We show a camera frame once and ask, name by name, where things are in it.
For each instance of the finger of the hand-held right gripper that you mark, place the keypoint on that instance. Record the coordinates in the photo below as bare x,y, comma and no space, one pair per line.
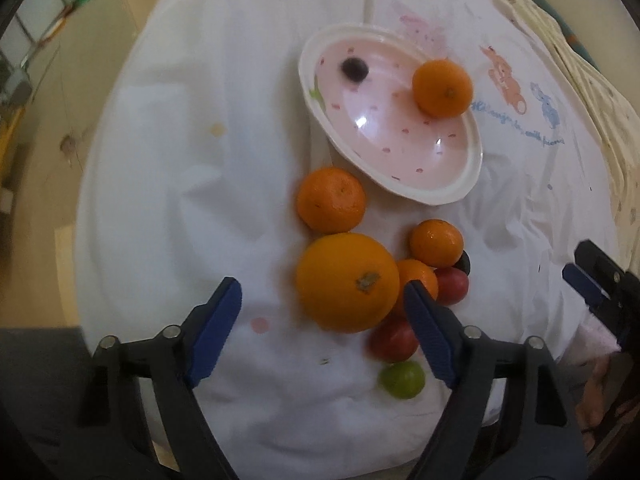
582,285
597,260

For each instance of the grey metal object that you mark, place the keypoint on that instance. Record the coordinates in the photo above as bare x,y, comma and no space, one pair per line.
17,85

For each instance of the large orange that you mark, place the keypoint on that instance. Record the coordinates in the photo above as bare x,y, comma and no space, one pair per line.
347,282

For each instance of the pink oval bowl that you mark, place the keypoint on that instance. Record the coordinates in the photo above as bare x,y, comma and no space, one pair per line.
390,115

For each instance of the small mandarin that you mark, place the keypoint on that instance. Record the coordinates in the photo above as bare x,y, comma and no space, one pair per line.
436,242

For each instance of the teal cushion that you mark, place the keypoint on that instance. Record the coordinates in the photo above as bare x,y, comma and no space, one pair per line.
555,17

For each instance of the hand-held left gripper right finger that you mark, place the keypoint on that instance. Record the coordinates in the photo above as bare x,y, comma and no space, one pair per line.
430,332

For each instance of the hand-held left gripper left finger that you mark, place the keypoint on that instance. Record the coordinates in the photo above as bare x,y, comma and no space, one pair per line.
215,332

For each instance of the green round fruit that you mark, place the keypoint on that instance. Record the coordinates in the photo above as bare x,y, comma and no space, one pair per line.
402,381

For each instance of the dark grape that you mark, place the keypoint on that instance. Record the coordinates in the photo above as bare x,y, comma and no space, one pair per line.
354,68
466,261

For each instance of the person's foot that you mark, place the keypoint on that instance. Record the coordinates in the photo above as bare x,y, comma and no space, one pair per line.
602,405

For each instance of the red cherry tomato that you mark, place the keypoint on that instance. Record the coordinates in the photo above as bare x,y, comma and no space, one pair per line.
452,286
392,341

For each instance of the white printed tablecloth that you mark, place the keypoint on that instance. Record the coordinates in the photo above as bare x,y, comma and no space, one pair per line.
200,160

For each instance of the pink fuzzy clothing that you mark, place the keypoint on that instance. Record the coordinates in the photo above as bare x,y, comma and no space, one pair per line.
595,342

